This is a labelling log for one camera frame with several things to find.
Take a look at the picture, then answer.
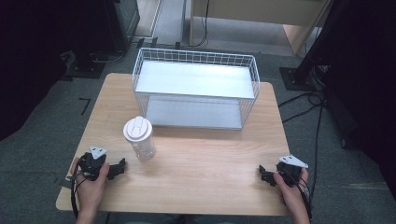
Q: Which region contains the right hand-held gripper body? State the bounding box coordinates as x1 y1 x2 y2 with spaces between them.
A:
276 154 309 189

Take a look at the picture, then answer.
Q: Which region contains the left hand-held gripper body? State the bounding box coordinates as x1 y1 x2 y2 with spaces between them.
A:
78 145 110 182

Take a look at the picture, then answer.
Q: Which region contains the clear cup with white lid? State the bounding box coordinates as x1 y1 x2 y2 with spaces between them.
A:
122 116 157 161

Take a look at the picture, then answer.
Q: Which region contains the white wire two-tier shelf rack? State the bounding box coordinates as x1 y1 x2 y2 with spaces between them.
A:
132 47 262 131

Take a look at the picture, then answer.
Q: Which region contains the person's right hand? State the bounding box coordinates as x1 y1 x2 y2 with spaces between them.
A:
273 167 310 217

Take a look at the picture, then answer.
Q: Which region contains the person's left hand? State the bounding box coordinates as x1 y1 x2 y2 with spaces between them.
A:
70 157 111 217

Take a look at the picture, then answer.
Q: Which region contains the black tape floor mark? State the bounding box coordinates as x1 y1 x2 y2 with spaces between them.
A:
78 97 92 116

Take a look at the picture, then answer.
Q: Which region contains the black stand with square base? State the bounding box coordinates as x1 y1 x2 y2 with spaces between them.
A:
64 0 129 79

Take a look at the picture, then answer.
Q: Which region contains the black slanted stand with base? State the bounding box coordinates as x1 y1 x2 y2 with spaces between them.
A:
278 0 368 92

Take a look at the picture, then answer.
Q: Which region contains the dark cabinet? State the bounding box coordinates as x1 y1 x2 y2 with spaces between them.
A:
104 0 141 54

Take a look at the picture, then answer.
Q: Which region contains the light wooden desk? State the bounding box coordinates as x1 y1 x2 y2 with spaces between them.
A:
189 0 332 57

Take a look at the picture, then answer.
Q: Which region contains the right hand-held gripper black cable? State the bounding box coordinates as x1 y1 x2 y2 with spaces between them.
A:
281 169 314 224

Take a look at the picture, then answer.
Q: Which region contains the hand-held gripper black cable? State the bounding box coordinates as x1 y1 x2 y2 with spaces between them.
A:
281 169 314 224
65 159 92 220

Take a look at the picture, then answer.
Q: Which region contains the long black floor cable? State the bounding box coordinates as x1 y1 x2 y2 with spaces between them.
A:
309 92 327 200

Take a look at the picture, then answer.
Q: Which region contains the left hand-held gripper black cable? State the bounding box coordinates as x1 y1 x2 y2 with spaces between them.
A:
65 159 92 220

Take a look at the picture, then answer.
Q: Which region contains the black looped floor cable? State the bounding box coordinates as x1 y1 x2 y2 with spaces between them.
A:
277 91 327 124

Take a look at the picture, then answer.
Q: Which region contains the black hanging cable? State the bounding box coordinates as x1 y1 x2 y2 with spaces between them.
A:
191 0 211 49

